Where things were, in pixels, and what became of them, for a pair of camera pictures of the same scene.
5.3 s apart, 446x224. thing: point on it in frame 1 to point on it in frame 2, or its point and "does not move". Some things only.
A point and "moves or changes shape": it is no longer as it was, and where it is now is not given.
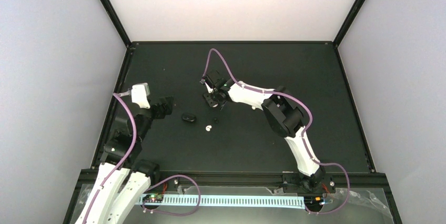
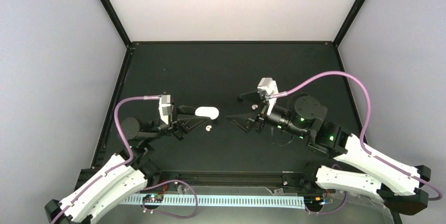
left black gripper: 165,104 to 176,128
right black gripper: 210,101 to 243,125
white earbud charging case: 189,117 moves or changes shape
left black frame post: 108,5 does not move
